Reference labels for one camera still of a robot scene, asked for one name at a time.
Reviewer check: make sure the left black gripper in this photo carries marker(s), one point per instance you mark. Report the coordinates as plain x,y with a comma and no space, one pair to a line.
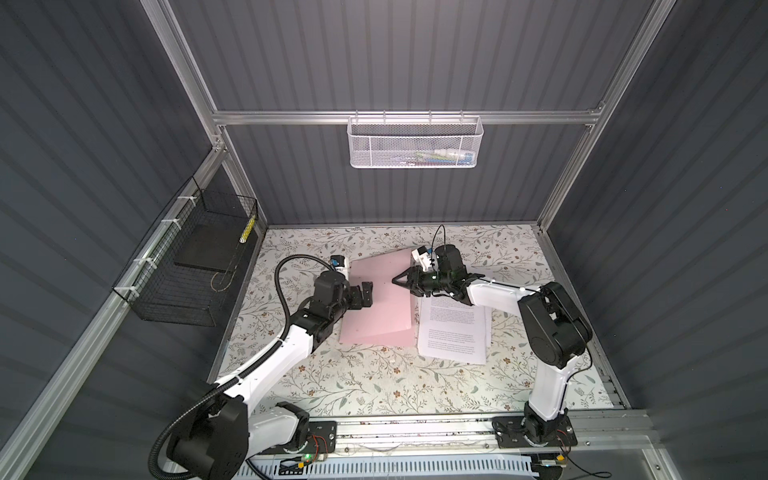
354,300

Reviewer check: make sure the white mesh wall basket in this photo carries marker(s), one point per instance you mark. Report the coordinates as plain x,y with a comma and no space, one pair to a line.
380,143

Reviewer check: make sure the floral table mat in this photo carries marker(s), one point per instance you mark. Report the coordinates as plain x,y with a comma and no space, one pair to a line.
354,380

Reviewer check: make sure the pink folder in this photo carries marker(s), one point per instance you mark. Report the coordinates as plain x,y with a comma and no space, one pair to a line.
389,321

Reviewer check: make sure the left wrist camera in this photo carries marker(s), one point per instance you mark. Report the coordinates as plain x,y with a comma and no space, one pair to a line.
340,264

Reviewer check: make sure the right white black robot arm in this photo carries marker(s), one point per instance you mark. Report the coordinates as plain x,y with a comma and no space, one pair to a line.
556,329

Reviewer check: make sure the pens in white basket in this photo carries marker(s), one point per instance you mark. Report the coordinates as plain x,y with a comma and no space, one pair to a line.
441,157

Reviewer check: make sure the white vented cable duct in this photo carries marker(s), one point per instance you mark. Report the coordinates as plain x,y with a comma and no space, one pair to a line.
396,467

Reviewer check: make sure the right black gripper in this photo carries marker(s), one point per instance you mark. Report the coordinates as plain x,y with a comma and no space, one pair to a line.
414,280

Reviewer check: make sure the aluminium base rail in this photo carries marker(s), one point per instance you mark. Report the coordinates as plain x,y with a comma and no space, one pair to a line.
427,434

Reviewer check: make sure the black wire wall basket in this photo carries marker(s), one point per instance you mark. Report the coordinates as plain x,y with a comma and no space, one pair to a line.
157,290

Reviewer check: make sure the stack of printed papers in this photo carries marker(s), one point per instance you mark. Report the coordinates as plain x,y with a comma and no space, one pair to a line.
452,331

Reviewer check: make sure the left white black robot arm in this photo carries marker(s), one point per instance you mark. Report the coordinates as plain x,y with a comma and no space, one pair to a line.
184,449

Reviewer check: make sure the black foam pad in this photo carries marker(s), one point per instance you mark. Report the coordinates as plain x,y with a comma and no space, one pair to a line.
210,248

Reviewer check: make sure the yellow marker pen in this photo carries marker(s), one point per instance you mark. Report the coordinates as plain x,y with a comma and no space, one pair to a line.
247,230

